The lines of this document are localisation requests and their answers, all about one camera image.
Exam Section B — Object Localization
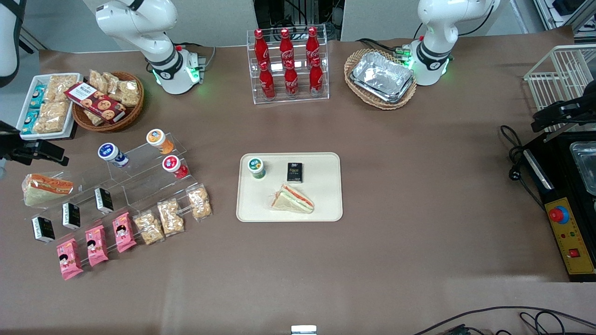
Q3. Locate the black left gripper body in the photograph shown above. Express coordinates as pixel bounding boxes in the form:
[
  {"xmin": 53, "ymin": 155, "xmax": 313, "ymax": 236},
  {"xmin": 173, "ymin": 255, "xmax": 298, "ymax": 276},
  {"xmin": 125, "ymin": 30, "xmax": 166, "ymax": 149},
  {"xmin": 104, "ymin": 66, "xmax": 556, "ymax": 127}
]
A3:
[{"xmin": 556, "ymin": 92, "xmax": 596, "ymax": 124}]

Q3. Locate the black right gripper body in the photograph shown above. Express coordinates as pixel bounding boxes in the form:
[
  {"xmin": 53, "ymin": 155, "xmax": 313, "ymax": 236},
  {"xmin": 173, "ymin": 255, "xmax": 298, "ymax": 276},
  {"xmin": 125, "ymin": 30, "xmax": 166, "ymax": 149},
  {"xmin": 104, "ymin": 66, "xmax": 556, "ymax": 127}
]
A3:
[{"xmin": 0, "ymin": 121, "xmax": 42, "ymax": 161}]

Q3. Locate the green gum bottle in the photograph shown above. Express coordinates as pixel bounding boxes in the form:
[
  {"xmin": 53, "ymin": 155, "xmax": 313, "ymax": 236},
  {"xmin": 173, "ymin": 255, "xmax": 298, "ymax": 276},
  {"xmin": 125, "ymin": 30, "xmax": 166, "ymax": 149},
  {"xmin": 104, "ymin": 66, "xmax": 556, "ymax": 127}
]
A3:
[{"xmin": 247, "ymin": 157, "xmax": 266, "ymax": 180}]

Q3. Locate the blue gum bottle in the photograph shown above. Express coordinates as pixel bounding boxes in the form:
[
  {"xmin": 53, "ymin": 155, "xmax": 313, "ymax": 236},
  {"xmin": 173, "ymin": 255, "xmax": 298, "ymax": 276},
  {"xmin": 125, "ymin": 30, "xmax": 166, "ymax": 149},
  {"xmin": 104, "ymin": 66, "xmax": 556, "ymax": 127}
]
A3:
[{"xmin": 98, "ymin": 143, "xmax": 129, "ymax": 168}]

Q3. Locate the silver metal tray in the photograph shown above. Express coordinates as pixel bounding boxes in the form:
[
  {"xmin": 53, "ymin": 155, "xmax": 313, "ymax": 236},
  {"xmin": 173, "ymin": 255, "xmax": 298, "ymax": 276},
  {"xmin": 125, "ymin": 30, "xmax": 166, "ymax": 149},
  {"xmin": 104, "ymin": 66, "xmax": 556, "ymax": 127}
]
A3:
[{"xmin": 569, "ymin": 142, "xmax": 596, "ymax": 196}]

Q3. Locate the orange gum bottle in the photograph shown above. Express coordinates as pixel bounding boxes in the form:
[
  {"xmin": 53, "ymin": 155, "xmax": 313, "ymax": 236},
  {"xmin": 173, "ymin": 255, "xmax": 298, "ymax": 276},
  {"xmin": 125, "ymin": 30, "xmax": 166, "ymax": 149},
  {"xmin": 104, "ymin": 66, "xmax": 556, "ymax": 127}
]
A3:
[{"xmin": 146, "ymin": 129, "xmax": 175, "ymax": 154}]

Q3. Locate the red gum bottle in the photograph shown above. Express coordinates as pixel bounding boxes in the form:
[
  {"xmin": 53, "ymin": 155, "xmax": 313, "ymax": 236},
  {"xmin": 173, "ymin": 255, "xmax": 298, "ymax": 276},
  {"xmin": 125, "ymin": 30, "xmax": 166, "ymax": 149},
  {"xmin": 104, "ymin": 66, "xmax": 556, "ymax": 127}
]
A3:
[{"xmin": 162, "ymin": 155, "xmax": 190, "ymax": 180}]

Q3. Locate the aluminium foil tray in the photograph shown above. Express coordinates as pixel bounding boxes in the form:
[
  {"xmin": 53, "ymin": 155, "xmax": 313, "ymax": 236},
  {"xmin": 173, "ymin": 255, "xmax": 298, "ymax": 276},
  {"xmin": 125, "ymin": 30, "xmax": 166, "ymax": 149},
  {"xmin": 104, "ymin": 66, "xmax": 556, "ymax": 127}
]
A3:
[{"xmin": 350, "ymin": 51, "xmax": 415, "ymax": 104}]

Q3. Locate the cream plastic tray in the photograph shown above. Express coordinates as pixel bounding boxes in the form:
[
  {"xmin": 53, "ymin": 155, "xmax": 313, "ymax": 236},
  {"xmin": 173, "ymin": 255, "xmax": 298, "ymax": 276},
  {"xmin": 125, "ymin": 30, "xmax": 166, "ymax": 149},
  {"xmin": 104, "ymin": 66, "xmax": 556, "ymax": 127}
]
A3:
[{"xmin": 236, "ymin": 152, "xmax": 344, "ymax": 222}]

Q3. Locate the white rectangular bin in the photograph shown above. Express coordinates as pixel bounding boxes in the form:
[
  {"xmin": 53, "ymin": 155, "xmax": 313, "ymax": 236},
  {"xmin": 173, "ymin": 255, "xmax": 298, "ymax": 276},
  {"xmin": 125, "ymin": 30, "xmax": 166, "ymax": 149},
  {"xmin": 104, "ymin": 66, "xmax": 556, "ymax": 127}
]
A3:
[{"xmin": 15, "ymin": 73, "xmax": 84, "ymax": 141}]

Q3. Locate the wrapped triangle sandwich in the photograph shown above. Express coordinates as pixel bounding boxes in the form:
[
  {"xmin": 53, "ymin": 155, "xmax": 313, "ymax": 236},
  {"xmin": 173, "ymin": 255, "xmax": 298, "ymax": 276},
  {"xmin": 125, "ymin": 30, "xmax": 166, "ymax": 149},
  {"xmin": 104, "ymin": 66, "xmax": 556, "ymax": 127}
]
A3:
[
  {"xmin": 270, "ymin": 183, "xmax": 315, "ymax": 214},
  {"xmin": 22, "ymin": 174, "xmax": 74, "ymax": 207}
]

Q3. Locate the black white small box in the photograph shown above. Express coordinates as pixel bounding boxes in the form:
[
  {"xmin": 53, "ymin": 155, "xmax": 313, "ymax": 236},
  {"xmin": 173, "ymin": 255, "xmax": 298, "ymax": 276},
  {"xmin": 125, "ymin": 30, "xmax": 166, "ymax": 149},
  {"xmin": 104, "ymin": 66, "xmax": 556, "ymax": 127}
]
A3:
[
  {"xmin": 62, "ymin": 202, "xmax": 81, "ymax": 230},
  {"xmin": 32, "ymin": 216, "xmax": 55, "ymax": 243},
  {"xmin": 95, "ymin": 187, "xmax": 115, "ymax": 214}
]

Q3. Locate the black sealing machine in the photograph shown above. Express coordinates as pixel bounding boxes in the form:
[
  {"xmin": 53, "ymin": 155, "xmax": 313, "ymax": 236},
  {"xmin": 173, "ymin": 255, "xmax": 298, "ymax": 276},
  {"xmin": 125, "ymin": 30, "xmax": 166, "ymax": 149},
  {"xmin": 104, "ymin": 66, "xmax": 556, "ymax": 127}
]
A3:
[{"xmin": 521, "ymin": 133, "xmax": 596, "ymax": 282}]

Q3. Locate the red cookie box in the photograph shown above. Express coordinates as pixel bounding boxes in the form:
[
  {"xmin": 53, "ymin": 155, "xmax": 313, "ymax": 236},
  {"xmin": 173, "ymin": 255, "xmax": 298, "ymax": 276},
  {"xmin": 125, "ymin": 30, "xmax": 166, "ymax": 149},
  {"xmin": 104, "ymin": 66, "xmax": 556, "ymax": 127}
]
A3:
[{"xmin": 64, "ymin": 82, "xmax": 127, "ymax": 124}]

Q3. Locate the clear acrylic tiered stand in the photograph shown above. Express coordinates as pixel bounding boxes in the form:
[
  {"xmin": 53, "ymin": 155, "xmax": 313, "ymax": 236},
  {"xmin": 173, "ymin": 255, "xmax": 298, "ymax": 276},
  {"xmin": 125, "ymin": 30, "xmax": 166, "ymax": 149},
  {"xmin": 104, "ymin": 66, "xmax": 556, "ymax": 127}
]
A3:
[{"xmin": 28, "ymin": 132, "xmax": 210, "ymax": 245}]

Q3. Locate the brown wicker basket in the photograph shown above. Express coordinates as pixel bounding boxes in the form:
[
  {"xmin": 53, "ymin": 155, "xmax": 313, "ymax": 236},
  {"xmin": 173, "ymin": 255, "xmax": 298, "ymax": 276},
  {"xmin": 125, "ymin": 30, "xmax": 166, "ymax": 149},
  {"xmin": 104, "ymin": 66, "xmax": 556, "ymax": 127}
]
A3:
[{"xmin": 71, "ymin": 71, "xmax": 145, "ymax": 133}]

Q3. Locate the pink snack packet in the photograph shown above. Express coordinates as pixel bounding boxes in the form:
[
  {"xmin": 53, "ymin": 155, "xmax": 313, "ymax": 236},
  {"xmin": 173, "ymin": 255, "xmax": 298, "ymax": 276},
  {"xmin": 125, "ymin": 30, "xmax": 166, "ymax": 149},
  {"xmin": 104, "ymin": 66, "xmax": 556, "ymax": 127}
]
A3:
[
  {"xmin": 56, "ymin": 238, "xmax": 84, "ymax": 281},
  {"xmin": 85, "ymin": 225, "xmax": 109, "ymax": 267},
  {"xmin": 113, "ymin": 212, "xmax": 137, "ymax": 253}
]

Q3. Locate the yellow control panel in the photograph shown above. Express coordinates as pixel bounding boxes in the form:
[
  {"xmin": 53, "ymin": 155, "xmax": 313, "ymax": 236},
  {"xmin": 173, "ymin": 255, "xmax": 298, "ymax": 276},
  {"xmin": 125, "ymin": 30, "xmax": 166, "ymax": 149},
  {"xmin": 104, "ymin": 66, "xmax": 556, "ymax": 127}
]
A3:
[{"xmin": 544, "ymin": 198, "xmax": 596, "ymax": 275}]

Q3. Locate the brown table cover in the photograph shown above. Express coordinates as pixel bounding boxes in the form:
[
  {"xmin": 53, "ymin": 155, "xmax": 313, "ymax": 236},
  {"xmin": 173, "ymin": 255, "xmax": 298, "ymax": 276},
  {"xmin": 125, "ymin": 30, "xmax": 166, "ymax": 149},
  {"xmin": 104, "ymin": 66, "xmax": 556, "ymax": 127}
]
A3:
[{"xmin": 0, "ymin": 26, "xmax": 596, "ymax": 335}]

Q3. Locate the light wicker basket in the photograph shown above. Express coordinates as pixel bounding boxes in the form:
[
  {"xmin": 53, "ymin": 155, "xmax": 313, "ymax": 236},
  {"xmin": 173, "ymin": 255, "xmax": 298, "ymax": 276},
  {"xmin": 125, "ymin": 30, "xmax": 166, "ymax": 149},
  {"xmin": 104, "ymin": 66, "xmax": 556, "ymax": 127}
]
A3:
[{"xmin": 344, "ymin": 48, "xmax": 418, "ymax": 110}]

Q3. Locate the red cola bottle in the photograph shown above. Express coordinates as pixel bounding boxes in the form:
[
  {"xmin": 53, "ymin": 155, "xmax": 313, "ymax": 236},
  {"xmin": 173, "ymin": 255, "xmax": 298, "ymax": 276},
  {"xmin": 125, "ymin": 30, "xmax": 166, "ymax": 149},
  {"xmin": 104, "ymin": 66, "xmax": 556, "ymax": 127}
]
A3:
[
  {"xmin": 254, "ymin": 29, "xmax": 270, "ymax": 64},
  {"xmin": 284, "ymin": 60, "xmax": 299, "ymax": 97},
  {"xmin": 306, "ymin": 27, "xmax": 321, "ymax": 61},
  {"xmin": 259, "ymin": 61, "xmax": 276, "ymax": 100},
  {"xmin": 279, "ymin": 28, "xmax": 294, "ymax": 63},
  {"xmin": 309, "ymin": 57, "xmax": 324, "ymax": 96}
]

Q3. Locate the clear acrylic bottle rack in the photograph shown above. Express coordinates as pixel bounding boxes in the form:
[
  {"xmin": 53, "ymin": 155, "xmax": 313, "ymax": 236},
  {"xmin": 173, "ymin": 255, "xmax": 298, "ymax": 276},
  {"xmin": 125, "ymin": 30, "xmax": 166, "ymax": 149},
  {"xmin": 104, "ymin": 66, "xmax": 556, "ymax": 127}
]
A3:
[{"xmin": 247, "ymin": 24, "xmax": 330, "ymax": 105}]

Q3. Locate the black power cable with plug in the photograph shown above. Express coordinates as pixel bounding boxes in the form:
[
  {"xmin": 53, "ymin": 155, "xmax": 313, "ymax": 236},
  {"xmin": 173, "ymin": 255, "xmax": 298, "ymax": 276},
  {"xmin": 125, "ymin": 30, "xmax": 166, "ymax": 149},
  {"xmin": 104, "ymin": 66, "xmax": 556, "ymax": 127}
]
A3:
[{"xmin": 501, "ymin": 125, "xmax": 545, "ymax": 210}]

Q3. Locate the white wire rack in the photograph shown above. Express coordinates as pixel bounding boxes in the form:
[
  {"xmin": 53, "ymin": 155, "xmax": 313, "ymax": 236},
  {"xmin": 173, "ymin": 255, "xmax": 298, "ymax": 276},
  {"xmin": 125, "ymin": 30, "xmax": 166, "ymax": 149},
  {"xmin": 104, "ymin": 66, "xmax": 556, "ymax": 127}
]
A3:
[{"xmin": 524, "ymin": 44, "xmax": 596, "ymax": 133}]

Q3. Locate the aluminium frame shelf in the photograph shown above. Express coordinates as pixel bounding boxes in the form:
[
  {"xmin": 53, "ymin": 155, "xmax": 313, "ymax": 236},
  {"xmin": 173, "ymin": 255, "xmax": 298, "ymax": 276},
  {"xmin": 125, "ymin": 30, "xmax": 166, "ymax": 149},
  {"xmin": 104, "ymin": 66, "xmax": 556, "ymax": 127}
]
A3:
[{"xmin": 533, "ymin": 0, "xmax": 596, "ymax": 45}]

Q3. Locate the grey base cable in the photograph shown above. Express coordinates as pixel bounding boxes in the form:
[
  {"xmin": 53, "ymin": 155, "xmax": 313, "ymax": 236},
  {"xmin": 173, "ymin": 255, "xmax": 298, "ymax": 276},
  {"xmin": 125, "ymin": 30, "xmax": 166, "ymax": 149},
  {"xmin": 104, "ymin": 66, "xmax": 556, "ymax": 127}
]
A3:
[{"xmin": 177, "ymin": 43, "xmax": 217, "ymax": 71}]

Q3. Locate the black base cable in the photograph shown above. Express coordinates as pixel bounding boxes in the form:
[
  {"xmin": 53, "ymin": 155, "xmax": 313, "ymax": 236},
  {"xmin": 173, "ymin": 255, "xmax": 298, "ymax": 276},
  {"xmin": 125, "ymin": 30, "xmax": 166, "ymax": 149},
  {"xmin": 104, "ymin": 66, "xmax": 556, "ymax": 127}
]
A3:
[{"xmin": 356, "ymin": 38, "xmax": 406, "ymax": 55}]

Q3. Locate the long black cable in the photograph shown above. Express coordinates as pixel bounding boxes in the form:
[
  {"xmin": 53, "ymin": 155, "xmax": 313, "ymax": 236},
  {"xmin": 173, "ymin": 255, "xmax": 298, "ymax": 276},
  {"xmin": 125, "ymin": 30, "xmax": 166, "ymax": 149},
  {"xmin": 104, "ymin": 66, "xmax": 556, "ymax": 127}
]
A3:
[{"xmin": 412, "ymin": 306, "xmax": 596, "ymax": 335}]

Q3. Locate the looped black cable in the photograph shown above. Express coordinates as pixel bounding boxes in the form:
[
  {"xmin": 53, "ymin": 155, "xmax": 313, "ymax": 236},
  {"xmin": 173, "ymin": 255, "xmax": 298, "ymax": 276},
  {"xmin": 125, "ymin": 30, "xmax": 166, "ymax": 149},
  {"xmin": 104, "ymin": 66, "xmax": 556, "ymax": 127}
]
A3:
[{"xmin": 519, "ymin": 311, "xmax": 596, "ymax": 335}]

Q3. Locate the black equipment with cables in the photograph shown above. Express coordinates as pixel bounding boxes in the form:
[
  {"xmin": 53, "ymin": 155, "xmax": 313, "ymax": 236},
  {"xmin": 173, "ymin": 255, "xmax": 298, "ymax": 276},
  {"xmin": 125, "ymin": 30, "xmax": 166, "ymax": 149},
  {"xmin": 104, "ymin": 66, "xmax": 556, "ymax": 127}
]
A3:
[{"xmin": 254, "ymin": 0, "xmax": 345, "ymax": 40}]

